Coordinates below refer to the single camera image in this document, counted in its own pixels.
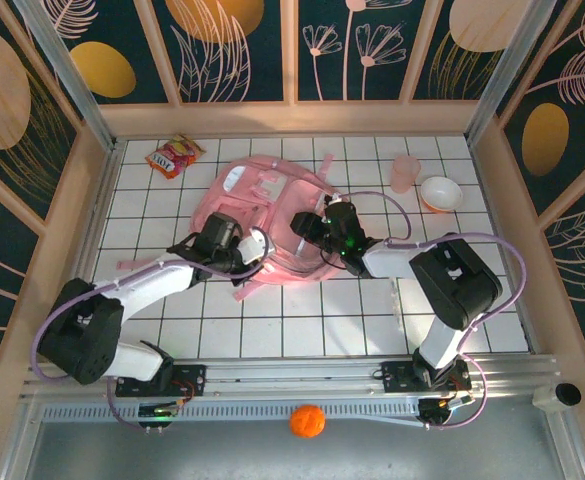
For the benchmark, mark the pink backpack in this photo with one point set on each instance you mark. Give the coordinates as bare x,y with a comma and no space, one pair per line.
277,220

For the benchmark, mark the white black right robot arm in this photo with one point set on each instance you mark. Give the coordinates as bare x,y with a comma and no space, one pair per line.
462,285

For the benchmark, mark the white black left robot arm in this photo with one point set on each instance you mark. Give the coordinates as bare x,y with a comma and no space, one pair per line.
147,280

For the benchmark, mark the pink plastic cup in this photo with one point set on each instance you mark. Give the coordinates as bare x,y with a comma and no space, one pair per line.
405,172

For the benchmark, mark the red snack packet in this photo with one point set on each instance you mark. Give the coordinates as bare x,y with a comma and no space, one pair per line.
174,156

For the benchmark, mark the white orange bowl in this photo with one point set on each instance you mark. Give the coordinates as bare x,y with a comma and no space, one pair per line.
441,192

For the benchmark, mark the black controller board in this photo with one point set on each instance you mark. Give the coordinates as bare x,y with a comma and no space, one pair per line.
437,412
157,415

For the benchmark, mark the orange ball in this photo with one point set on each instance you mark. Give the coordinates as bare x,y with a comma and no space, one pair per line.
307,421

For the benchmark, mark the white box with black knob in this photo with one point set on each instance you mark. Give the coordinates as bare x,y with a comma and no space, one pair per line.
557,396

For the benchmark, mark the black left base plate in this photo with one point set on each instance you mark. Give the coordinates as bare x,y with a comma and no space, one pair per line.
192,380

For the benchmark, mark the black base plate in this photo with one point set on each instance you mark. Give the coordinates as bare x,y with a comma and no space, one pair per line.
397,377
192,380

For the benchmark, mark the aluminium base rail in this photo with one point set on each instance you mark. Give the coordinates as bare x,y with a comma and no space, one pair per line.
297,375

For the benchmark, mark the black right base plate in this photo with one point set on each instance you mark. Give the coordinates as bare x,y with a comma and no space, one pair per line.
397,377

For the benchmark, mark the aluminium frame post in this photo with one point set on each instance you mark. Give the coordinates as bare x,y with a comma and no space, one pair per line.
74,85
508,75

